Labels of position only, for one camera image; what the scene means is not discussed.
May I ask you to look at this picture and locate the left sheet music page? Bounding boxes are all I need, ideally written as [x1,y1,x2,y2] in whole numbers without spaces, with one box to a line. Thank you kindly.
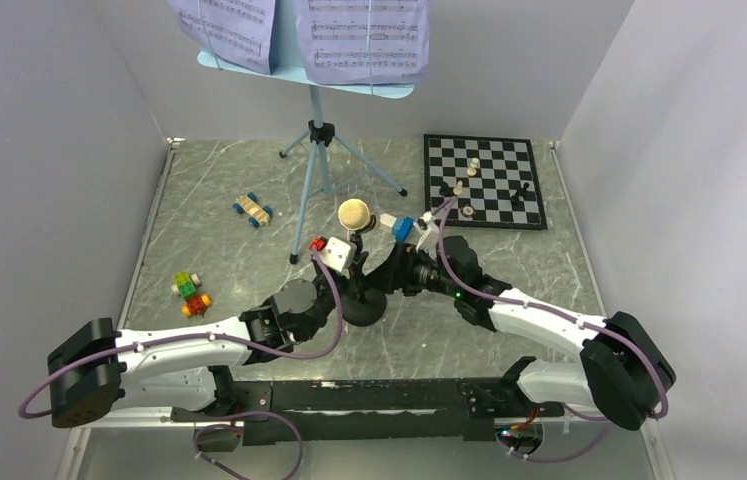
[168,0,276,75]

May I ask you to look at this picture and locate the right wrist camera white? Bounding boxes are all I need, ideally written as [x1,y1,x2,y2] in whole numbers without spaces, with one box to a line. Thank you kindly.
[409,211,440,252]

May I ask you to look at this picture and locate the sheet music page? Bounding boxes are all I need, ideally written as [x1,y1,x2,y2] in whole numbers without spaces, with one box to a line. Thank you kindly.
[168,0,276,75]
[295,0,431,86]

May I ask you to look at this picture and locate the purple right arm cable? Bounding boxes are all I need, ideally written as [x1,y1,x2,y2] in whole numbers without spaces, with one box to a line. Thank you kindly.
[431,195,671,464]

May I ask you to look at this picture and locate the wooden toy car blue wheels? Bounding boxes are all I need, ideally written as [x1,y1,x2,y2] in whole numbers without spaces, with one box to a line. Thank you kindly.
[232,192,273,229]

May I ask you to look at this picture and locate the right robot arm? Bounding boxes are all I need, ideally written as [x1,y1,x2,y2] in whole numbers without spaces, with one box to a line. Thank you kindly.
[361,236,676,431]

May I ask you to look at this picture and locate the colourful brick toy train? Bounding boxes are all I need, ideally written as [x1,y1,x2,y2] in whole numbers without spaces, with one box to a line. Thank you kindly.
[171,271,213,318]

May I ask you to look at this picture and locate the black chess piece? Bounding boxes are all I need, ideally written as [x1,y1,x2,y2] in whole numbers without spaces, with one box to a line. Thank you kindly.
[510,182,531,203]
[439,183,454,198]

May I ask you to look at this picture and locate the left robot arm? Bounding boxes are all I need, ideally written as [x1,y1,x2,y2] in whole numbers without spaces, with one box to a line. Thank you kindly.
[47,250,352,428]

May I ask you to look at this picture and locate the white chess piece upper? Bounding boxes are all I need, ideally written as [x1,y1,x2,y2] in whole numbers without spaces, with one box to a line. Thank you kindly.
[467,158,480,177]

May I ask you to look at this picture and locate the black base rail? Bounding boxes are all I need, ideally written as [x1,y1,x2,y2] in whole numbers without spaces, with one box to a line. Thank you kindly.
[170,367,564,446]

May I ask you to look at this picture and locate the gold toy microphone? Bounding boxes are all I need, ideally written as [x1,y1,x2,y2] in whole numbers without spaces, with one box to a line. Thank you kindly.
[338,198,377,233]

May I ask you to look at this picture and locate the blue white block toy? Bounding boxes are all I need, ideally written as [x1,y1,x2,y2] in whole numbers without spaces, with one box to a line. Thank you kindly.
[378,213,414,243]

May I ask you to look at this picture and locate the light blue music stand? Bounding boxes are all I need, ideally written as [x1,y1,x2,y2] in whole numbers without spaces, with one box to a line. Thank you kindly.
[196,0,417,266]

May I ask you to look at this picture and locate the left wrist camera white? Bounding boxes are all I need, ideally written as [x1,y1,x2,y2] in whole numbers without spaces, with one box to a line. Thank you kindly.
[309,236,357,276]

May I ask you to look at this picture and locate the black white chessboard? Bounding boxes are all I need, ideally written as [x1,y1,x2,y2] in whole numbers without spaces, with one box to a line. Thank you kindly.
[423,134,547,230]

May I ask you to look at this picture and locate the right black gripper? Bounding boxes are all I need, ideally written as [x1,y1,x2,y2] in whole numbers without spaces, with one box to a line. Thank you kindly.
[361,242,461,298]

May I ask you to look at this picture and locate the black chess piece right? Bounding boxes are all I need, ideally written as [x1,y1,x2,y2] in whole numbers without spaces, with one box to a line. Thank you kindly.
[510,182,531,203]

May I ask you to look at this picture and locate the poker chip on chessboard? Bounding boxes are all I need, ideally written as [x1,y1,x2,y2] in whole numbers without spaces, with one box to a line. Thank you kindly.
[459,204,476,219]

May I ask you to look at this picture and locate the black microphone stand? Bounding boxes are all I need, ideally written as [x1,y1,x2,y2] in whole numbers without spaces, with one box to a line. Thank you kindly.
[341,220,387,327]

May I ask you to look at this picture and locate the black chess piece left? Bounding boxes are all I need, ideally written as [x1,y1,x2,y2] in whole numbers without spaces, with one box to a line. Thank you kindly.
[439,183,454,198]

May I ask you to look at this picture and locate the right sheet music page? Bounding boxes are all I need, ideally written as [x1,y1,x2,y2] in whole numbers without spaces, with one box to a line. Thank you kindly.
[295,0,431,86]

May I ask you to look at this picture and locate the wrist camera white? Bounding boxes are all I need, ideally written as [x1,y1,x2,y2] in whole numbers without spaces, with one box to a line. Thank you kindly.
[309,236,357,276]
[409,211,440,252]

